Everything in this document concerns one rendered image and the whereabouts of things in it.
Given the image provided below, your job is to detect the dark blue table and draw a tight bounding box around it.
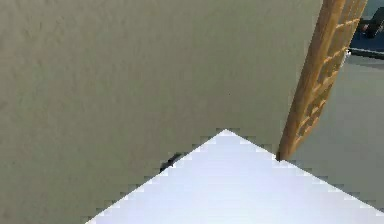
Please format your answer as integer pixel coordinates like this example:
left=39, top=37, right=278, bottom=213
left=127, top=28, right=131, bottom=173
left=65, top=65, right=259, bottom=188
left=347, top=19, right=384, bottom=62

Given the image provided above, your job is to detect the wooden lattice shelf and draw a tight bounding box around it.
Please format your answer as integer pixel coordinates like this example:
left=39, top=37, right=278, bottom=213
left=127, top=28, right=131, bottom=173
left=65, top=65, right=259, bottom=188
left=276, top=0, right=370, bottom=162

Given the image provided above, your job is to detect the small black object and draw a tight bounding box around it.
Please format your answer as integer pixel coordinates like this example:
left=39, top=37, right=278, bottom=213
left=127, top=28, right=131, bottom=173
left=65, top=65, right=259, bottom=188
left=159, top=152, right=184, bottom=173

